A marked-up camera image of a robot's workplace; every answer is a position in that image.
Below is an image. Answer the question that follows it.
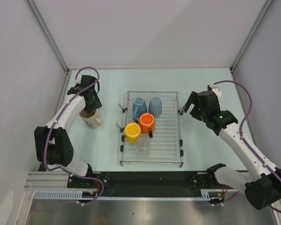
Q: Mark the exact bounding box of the beige ceramic mug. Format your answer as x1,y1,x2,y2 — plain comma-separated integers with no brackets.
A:
79,109,103,128

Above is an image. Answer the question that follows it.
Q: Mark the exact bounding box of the blue-grey plastic tumbler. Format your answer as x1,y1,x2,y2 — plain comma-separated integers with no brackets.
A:
148,97,162,117

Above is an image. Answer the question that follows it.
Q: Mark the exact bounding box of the blue textured ceramic mug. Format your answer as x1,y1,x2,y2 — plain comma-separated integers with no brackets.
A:
133,97,147,120

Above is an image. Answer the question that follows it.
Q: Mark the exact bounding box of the yellow ceramic mug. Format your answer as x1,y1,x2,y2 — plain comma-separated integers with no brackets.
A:
124,122,142,144

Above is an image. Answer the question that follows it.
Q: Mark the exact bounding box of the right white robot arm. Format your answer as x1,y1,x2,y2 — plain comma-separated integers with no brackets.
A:
182,90,281,210

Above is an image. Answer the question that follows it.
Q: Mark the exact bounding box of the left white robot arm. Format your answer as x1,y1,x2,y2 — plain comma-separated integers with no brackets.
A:
34,75,102,188

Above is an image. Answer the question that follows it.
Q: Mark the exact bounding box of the orange ceramic mug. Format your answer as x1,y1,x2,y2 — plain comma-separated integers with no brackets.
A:
138,113,155,138

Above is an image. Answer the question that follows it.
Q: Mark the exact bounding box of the clear glass cup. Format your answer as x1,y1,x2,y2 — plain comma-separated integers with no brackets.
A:
135,137,151,157

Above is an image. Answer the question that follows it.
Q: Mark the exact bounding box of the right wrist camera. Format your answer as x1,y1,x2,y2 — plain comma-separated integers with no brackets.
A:
207,84,222,97

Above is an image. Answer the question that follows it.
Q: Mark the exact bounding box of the metal wire dish rack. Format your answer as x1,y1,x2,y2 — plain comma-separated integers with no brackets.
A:
116,90,184,167

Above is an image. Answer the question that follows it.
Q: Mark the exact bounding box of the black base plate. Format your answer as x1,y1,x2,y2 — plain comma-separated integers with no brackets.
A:
67,171,235,198

